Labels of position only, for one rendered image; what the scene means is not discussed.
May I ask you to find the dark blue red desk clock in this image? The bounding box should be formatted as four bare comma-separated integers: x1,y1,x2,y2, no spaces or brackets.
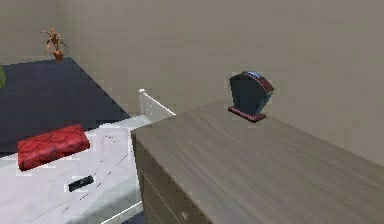
227,70,275,124

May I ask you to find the grey wooden chest of drawers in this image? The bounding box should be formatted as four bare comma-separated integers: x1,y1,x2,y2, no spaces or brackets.
130,99,384,224

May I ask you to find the white bed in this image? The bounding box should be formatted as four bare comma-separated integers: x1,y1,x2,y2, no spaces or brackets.
0,88,177,224

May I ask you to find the black remote control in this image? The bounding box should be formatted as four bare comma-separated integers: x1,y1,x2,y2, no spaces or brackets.
67,175,95,193

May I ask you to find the red pillow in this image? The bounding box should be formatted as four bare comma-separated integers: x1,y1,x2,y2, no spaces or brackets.
17,124,91,172

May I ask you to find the brown house plant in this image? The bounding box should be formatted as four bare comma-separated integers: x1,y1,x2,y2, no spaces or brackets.
41,27,68,62

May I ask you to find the green house plant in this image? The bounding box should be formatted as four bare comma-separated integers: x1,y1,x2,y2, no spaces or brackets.
0,63,7,89

